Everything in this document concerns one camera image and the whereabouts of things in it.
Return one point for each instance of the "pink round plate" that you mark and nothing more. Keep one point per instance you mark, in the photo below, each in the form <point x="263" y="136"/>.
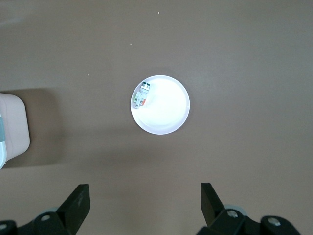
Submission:
<point x="166" y="110"/>

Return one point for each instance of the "white green contact block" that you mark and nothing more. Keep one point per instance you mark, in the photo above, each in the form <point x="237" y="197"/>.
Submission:
<point x="141" y="96"/>

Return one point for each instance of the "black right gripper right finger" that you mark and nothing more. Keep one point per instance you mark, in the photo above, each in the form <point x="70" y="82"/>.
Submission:
<point x="211" y="210"/>

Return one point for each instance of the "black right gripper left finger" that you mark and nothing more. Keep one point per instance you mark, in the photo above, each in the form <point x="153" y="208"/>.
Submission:
<point x="73" y="210"/>

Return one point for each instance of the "white lidded storage box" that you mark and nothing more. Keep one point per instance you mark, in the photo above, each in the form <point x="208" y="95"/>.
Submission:
<point x="13" y="127"/>

